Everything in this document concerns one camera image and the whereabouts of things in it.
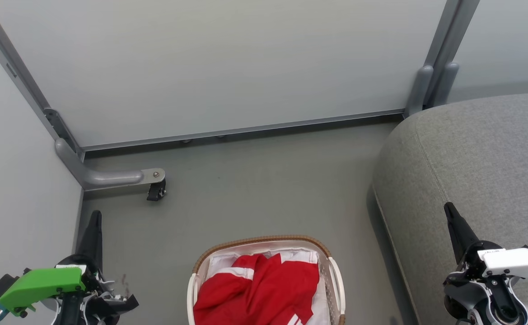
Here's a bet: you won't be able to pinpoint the white basket liner cloth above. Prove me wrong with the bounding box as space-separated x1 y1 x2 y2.
204 247 332 325

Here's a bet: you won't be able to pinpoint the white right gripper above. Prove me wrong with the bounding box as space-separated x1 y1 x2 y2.
444 202 528 283

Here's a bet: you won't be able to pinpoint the black caster wheel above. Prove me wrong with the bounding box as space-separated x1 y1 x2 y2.
146 179 167 202

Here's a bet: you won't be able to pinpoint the red shorts with white trim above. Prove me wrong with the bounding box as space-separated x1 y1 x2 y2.
194 253 321 325

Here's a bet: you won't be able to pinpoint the grey metal partition post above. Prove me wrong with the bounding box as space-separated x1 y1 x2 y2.
0 9 84 159
405 0 465 119
432 0 480 108

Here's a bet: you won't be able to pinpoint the grey fabric sofa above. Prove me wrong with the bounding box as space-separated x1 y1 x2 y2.
372 92 528 325

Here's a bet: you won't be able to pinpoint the grey partition foot tube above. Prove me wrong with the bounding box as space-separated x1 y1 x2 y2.
55 138 166 191

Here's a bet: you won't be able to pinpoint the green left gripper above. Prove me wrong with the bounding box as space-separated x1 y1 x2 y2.
0 210 104 316

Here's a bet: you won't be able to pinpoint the white laundry basket brown rim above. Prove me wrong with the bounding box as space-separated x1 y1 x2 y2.
187 235 346 325

